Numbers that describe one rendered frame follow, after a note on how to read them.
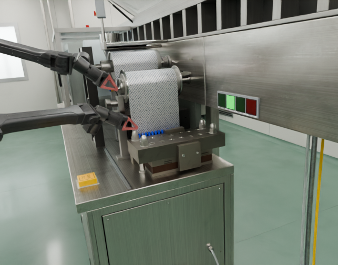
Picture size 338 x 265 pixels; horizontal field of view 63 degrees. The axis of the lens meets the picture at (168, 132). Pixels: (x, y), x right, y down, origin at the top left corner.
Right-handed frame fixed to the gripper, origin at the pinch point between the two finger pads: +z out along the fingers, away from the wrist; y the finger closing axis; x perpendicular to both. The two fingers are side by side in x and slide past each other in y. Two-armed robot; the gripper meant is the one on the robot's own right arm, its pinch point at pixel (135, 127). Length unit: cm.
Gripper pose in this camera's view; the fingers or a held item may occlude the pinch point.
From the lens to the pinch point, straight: 126.0
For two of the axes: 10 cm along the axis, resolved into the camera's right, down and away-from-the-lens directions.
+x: 4.1, -9.1, -0.6
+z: 8.3, 3.4, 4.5
